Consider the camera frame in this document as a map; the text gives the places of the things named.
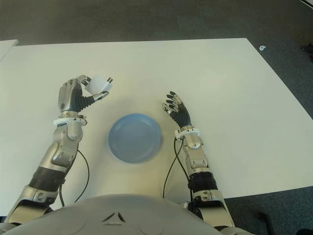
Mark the blue plate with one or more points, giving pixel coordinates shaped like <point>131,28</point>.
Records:
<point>135,138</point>

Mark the robot right arm silver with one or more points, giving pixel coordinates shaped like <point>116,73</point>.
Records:
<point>196,159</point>

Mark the small white floor object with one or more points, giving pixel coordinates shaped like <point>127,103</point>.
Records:
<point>262,47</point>

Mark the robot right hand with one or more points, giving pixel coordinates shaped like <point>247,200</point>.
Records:
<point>182,116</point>

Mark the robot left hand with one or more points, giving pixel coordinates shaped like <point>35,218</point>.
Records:
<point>69,96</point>

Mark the white charger plug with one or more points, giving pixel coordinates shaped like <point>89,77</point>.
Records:
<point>96,84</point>

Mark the grey robot torso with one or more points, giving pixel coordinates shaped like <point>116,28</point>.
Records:
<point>117,215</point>

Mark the white side table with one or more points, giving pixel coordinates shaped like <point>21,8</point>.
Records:
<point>6,49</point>

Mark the robot left arm silver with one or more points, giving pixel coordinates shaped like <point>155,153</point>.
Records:
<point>61,151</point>

